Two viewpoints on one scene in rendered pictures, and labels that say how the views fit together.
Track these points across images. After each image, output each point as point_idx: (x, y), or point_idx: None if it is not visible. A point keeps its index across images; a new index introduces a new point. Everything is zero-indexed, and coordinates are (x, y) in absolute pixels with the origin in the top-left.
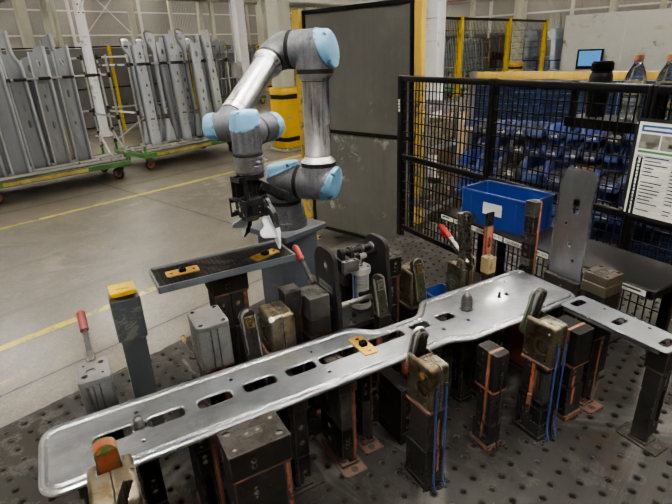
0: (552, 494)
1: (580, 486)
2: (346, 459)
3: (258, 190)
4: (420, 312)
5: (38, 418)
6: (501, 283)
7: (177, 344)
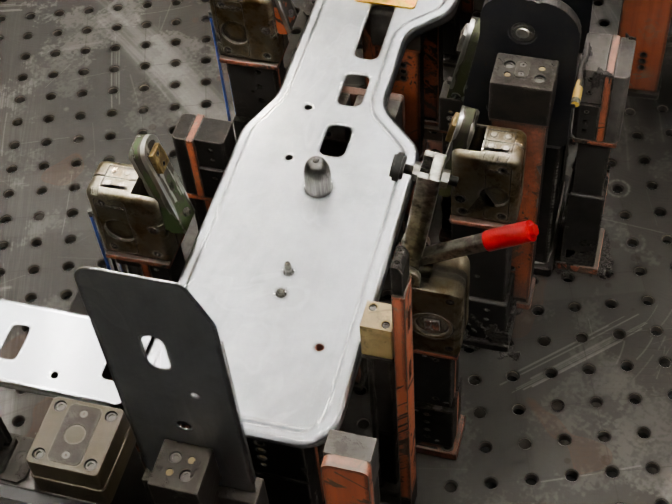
0: (94, 249)
1: (62, 288)
2: None
3: None
4: (384, 116)
5: None
6: (322, 333)
7: None
